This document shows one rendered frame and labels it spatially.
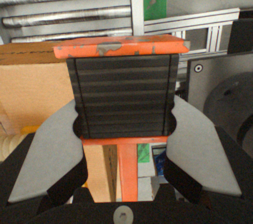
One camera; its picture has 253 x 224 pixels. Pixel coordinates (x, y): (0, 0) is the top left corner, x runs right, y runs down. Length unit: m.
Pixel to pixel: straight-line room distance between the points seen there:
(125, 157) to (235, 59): 0.28
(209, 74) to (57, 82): 0.29
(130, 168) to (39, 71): 0.22
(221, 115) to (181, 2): 1.15
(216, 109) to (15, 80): 0.38
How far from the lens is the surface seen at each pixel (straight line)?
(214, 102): 0.34
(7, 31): 0.96
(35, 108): 0.34
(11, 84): 0.34
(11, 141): 0.30
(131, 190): 0.21
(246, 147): 0.31
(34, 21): 0.87
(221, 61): 0.34
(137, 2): 0.72
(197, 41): 1.23
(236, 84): 0.34
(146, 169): 2.25
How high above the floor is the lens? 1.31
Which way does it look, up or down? 62 degrees down
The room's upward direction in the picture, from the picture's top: 179 degrees clockwise
